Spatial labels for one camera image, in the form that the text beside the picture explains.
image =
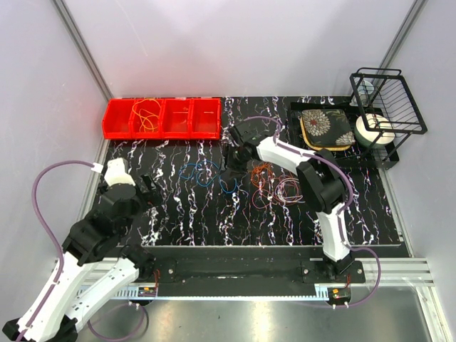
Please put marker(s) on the black wire dish rack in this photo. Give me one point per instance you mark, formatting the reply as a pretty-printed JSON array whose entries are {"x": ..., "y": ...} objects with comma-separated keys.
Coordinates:
[{"x": 392, "y": 98}]

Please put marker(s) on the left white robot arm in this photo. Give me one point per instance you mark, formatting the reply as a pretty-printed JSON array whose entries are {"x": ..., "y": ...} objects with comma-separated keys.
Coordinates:
[{"x": 60, "y": 311}]

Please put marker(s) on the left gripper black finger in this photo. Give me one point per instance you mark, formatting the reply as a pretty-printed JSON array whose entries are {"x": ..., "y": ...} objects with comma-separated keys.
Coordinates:
[
  {"x": 149, "y": 183},
  {"x": 154, "y": 201}
]

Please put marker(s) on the white green bowl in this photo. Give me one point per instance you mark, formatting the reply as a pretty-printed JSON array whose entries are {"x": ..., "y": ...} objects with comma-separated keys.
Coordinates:
[{"x": 377, "y": 132}]

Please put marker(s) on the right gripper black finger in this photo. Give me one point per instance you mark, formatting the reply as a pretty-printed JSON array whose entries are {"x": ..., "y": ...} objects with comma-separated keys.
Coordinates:
[
  {"x": 231, "y": 176},
  {"x": 226, "y": 150}
]

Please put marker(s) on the floral square plate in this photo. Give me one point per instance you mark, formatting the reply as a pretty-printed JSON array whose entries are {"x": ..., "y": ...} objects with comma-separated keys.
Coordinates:
[{"x": 326, "y": 129}]

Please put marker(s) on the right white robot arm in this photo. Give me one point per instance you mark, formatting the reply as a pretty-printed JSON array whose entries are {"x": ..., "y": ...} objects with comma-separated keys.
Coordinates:
[{"x": 325, "y": 188}]

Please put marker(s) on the red storage bin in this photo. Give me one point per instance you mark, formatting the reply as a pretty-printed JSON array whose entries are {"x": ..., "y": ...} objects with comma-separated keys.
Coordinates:
[
  {"x": 116, "y": 120},
  {"x": 205, "y": 119},
  {"x": 146, "y": 118},
  {"x": 175, "y": 119}
]

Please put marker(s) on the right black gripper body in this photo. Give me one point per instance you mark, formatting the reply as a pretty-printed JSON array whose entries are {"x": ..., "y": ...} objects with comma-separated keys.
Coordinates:
[{"x": 237, "y": 160}]

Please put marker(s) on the aluminium frame rail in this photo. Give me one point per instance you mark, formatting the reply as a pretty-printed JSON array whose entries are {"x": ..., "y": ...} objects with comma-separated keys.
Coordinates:
[{"x": 364, "y": 270}]

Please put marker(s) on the glass cup in rack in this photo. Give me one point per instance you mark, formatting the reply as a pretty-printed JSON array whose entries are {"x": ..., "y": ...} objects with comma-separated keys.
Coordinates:
[{"x": 365, "y": 90}]

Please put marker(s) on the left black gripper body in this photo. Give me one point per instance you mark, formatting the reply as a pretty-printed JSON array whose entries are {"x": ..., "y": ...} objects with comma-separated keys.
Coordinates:
[{"x": 138, "y": 207}]

